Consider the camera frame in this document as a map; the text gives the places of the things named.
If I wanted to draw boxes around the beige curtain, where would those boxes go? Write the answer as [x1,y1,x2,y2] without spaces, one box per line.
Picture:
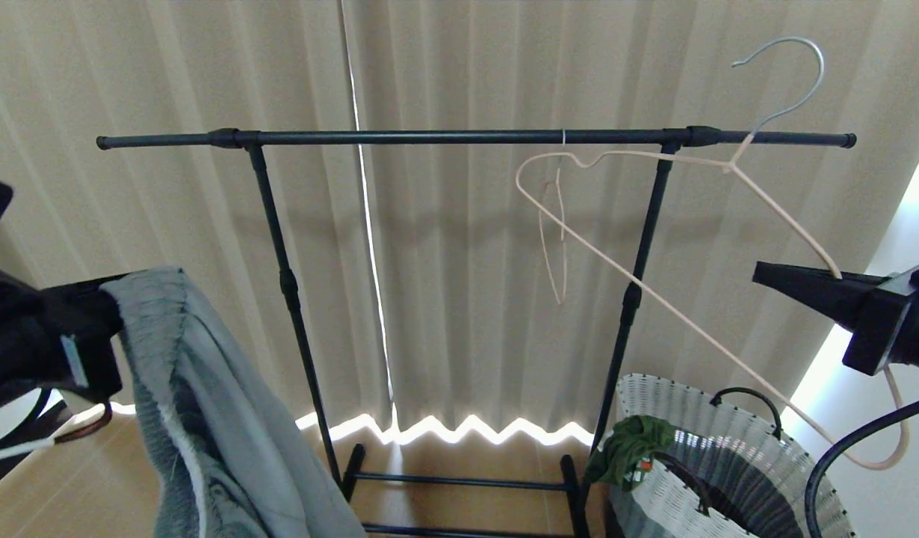
[0,0,919,451]

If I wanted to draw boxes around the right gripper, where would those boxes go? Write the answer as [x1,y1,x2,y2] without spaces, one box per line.
[842,261,919,377]

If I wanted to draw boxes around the white laundry basket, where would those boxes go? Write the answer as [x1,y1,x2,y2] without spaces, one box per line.
[607,373,857,538]

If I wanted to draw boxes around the black clothes rack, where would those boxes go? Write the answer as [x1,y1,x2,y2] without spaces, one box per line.
[95,125,858,538]

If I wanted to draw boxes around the pale grey shorts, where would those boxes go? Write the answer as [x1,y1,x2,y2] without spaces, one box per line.
[100,266,368,538]

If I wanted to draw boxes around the green garment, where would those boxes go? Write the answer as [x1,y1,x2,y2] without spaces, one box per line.
[583,415,678,492]

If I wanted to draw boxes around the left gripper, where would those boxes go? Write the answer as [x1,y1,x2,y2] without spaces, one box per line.
[0,265,126,420]

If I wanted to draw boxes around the pink clothes hanger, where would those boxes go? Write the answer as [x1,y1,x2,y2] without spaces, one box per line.
[515,35,912,472]
[537,131,571,306]

